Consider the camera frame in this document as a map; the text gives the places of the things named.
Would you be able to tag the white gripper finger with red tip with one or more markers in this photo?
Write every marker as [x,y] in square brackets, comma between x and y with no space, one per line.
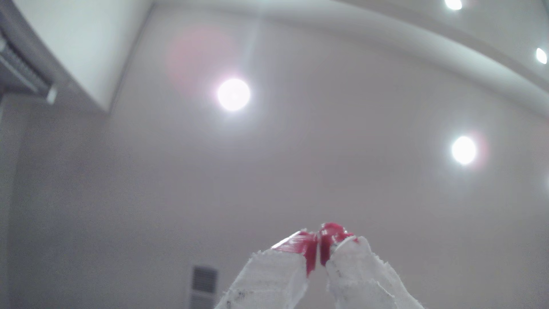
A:
[274,279]
[360,279]

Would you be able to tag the round ceiling light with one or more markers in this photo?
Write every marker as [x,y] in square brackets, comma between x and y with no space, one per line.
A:
[541,55]
[453,4]
[463,150]
[233,95]

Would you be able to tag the grey wall air vent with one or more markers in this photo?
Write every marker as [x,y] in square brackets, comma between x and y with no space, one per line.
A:
[203,285]

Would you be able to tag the grey ceiling curtain rail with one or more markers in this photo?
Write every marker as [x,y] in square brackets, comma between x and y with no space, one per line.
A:
[23,71]

